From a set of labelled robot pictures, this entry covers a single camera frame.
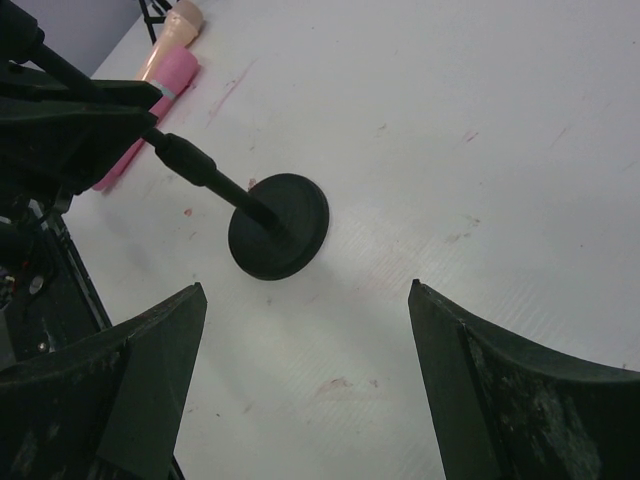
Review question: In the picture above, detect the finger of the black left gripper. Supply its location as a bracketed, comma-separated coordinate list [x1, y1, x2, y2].
[1, 104, 156, 195]
[1, 61, 162, 108]

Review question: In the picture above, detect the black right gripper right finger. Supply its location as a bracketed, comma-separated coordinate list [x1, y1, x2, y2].
[408, 280, 639, 479]

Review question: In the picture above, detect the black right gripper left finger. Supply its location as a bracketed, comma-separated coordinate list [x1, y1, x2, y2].
[1, 283, 207, 479]

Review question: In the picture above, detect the pink toy microphone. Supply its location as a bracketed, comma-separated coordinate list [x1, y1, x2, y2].
[93, 46, 200, 191]

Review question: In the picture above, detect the black round-base clamp stand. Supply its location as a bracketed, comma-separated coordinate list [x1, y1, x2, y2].
[0, 0, 331, 282]

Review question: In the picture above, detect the black robot base mounting bar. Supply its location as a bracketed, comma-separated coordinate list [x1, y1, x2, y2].
[1, 198, 111, 370]

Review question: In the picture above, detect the beige toy microphone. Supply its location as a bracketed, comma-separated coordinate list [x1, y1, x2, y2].
[135, 0, 204, 81]

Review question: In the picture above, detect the black tripod shock-mount stand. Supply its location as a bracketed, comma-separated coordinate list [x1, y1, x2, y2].
[137, 0, 173, 43]

